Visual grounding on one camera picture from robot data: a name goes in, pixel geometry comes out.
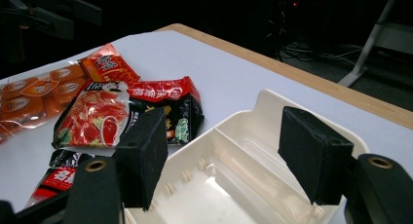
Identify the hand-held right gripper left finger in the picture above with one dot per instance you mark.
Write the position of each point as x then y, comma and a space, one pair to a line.
142, 152

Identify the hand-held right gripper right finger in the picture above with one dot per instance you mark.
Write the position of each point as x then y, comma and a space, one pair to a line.
311, 152

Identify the red orange seasoning packet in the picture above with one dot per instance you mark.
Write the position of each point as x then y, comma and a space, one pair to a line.
107, 66

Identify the white divided plastic container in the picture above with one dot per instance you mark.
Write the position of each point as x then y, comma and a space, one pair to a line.
233, 185

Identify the black and red noodle packet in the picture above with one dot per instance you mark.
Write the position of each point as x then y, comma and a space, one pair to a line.
181, 110

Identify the tomato soup base packet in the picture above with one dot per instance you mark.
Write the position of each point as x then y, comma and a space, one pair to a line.
94, 117

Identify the clear bag of orange cups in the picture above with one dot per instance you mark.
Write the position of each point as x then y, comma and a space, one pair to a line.
26, 104

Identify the black red silver packet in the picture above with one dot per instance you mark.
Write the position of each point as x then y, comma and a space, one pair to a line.
58, 178

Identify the white table mat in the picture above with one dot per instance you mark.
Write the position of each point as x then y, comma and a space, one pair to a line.
243, 74

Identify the white metal stand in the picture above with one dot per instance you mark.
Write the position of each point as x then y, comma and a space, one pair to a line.
370, 42

